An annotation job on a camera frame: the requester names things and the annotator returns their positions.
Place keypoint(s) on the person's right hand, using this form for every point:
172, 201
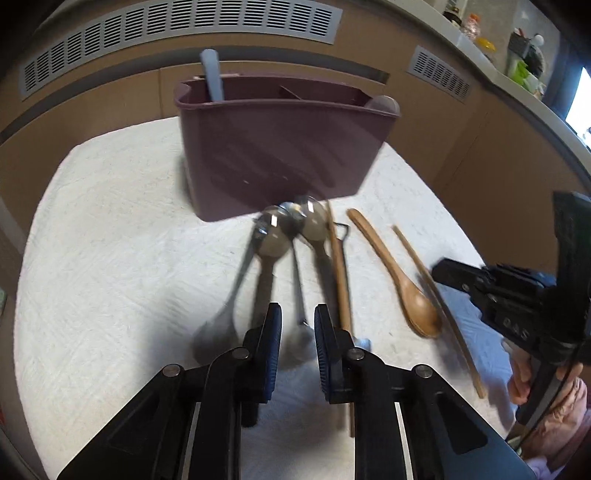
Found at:
521, 381

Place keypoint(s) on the white textured towel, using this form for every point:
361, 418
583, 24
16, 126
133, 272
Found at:
115, 254

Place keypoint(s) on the white plastic spoon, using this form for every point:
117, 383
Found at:
383, 104

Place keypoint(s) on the wooden chopstick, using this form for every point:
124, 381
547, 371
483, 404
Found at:
339, 277
400, 236

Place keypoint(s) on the maroon plastic utensil holder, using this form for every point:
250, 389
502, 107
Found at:
277, 152

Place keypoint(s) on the orange-capped clear bottle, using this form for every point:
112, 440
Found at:
472, 25

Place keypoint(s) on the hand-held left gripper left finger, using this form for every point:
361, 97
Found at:
272, 350

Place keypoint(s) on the brown cabinet front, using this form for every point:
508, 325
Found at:
115, 106

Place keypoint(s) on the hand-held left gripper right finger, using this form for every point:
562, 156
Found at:
323, 350

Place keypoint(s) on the large grey vent grille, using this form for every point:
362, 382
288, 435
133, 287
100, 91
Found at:
138, 32

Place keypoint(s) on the dark bottle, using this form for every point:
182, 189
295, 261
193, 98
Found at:
452, 11

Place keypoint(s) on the small grey vent grille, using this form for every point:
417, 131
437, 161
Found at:
438, 74

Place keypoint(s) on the yellow-lidded jar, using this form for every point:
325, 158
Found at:
485, 45

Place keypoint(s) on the grey countertop caddy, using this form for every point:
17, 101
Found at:
517, 46

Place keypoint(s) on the green packet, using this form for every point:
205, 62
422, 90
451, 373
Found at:
521, 71

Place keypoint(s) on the wooden spoon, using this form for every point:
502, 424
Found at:
420, 309

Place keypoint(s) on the bright window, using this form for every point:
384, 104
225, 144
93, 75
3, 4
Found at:
582, 101

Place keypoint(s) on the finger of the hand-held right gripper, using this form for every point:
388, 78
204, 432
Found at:
455, 274

